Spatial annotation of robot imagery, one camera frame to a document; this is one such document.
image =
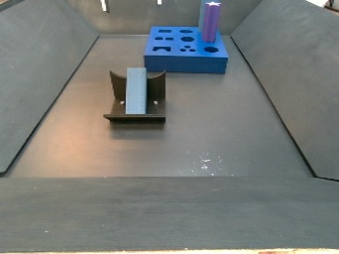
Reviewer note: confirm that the light blue arch peg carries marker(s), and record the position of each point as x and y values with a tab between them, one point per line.
201	15

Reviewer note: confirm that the black curved fixture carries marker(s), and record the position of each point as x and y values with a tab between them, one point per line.
155	106

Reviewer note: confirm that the light blue rectangular block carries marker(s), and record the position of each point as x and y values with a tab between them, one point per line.
135	90

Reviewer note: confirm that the dark blue shape board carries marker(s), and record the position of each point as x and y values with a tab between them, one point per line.
175	49

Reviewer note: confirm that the purple star peg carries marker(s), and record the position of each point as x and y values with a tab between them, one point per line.
212	8

